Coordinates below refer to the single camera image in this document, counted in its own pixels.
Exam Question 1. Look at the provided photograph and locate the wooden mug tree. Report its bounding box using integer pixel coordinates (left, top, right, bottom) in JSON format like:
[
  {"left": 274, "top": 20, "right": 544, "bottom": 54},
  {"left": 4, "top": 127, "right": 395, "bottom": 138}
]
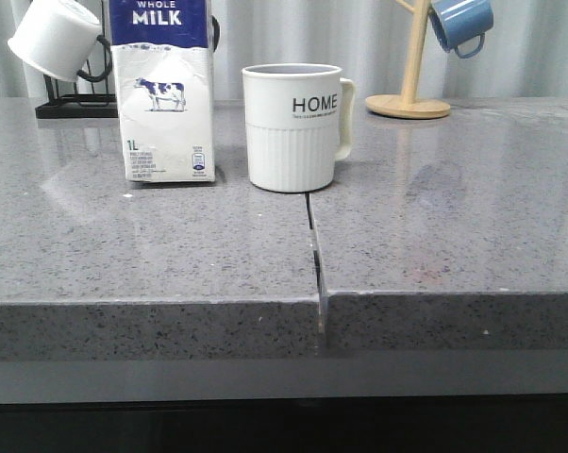
[{"left": 365, "top": 0, "right": 451, "bottom": 120}]

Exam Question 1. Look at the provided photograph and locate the white HOME ribbed mug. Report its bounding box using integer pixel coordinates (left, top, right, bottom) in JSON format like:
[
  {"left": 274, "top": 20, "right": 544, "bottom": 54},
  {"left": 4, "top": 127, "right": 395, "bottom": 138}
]
[{"left": 242, "top": 63, "right": 356, "bottom": 193}]

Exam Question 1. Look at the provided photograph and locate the black wire mug rack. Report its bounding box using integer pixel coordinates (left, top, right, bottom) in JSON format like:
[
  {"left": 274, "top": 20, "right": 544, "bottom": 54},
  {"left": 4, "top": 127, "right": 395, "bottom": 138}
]
[{"left": 34, "top": 0, "right": 120, "bottom": 120}]

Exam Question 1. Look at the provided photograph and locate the whole milk carton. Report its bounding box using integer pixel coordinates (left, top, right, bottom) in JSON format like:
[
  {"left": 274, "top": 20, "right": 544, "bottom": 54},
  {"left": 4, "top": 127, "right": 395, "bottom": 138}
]
[{"left": 109, "top": 0, "right": 215, "bottom": 183}]

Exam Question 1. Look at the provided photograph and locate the white mug black handle right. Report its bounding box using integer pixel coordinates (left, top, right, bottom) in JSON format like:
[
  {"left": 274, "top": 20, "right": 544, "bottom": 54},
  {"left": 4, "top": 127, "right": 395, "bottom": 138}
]
[{"left": 211, "top": 16, "right": 221, "bottom": 51}]

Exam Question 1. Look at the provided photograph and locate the white mug black handle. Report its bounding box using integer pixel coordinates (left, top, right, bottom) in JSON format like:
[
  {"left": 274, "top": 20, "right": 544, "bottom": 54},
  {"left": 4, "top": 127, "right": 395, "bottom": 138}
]
[
  {"left": 8, "top": 0, "right": 112, "bottom": 83},
  {"left": 211, "top": 16, "right": 221, "bottom": 51}
]

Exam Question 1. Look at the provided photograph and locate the blue enamel mug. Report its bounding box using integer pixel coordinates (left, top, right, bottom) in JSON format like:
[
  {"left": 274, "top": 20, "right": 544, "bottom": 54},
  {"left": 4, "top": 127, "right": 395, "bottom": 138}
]
[{"left": 429, "top": 0, "right": 494, "bottom": 59}]

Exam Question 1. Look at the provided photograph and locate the white mug black handle left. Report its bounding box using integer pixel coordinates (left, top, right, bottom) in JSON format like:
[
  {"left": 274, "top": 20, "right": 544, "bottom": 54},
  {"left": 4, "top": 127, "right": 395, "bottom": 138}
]
[{"left": 8, "top": 0, "right": 112, "bottom": 83}]

